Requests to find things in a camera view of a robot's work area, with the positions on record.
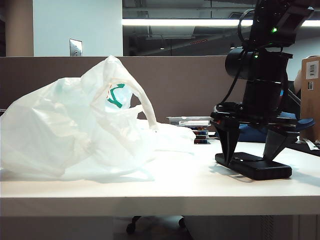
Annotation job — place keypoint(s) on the brown cardboard box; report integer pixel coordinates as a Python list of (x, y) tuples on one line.
[(310, 112)]

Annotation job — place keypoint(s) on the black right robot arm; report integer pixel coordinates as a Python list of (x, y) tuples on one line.
[(262, 65)]

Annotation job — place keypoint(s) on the clear plastic flat box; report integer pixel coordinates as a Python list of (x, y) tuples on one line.
[(190, 120)]

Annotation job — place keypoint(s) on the brown desk partition panel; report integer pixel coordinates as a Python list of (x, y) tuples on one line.
[(175, 87)]

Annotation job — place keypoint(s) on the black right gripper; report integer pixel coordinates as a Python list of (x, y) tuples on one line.
[(262, 100)]

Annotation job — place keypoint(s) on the white wrapped packet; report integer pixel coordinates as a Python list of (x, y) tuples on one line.
[(310, 144)]

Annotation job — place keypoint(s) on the blue rubber slipper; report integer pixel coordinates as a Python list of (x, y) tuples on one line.
[(250, 135), (306, 123)]

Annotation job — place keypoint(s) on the black desk mat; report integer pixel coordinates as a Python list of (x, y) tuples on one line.
[(303, 148)]

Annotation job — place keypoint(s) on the beige building column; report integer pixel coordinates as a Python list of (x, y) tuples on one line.
[(18, 27)]

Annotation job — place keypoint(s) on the black power bank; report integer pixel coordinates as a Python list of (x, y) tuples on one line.
[(262, 171)]

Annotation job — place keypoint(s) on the metal wall switch plate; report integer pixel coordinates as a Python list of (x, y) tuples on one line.
[(75, 47)]

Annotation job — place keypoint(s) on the white translucent plastic bag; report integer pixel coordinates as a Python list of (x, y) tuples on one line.
[(50, 125)]

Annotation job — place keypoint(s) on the long ceiling light strip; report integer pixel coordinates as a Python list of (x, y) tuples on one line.
[(187, 22)]

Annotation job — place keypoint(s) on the black grey diagonal bar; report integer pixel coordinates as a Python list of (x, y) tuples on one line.
[(295, 96)]

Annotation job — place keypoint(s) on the black right wrist camera bracket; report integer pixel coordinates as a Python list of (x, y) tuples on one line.
[(292, 25)]

